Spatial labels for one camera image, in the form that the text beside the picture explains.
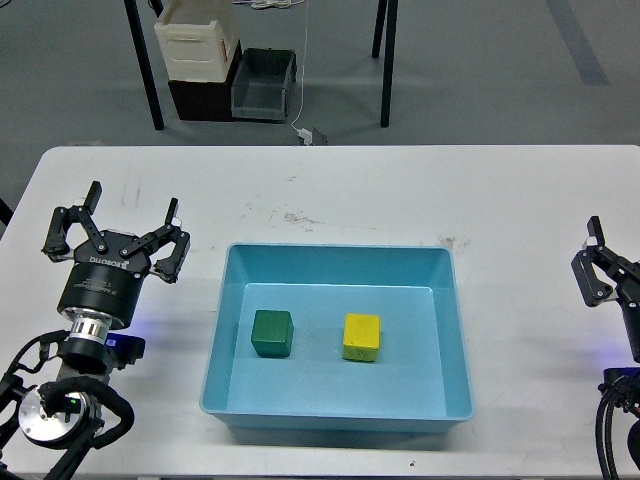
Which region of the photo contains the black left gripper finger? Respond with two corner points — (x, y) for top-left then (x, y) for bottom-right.
(42, 181), (108, 263)
(119, 198), (190, 284)

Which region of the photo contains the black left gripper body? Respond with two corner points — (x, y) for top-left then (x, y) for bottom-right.
(57, 230), (151, 330)

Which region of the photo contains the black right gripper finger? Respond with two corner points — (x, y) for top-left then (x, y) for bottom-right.
(571, 216), (639, 308)

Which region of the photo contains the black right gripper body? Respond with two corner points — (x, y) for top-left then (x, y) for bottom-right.
(617, 279), (639, 363)

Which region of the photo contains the green cube block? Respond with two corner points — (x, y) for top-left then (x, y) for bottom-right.
(251, 310), (294, 358)

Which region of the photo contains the yellow cube block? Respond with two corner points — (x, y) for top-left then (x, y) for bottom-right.
(342, 313), (381, 363)

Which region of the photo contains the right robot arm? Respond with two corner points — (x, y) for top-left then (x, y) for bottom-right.
(571, 215), (639, 479)

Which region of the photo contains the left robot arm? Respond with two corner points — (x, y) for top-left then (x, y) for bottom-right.
(1, 182), (190, 479)

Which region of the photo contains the black box under crate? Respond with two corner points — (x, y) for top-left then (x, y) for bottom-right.
(167, 47), (244, 122)

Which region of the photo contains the light blue plastic tray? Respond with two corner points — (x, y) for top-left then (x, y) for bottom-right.
(200, 244), (475, 434)

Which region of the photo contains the white power adapter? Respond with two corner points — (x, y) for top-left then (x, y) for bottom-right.
(297, 128), (313, 146)

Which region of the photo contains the grey plastic bin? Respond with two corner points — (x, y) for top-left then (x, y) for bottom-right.
(231, 48), (297, 123)

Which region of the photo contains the black table leg left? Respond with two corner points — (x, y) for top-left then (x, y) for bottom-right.
(123, 0), (164, 131)

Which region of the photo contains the black table leg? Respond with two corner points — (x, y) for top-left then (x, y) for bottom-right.
(371, 0), (399, 128)
(123, 0), (164, 131)

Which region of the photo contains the cream plastic crate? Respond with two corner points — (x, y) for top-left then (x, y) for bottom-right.
(154, 0), (239, 83)

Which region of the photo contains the black table leg right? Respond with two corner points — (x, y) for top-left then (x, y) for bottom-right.
(371, 0), (399, 128)

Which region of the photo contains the white coiled cable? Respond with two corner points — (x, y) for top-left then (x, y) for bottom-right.
(232, 0), (306, 11)

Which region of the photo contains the white hanging cable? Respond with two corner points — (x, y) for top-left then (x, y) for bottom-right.
(290, 0), (309, 132)

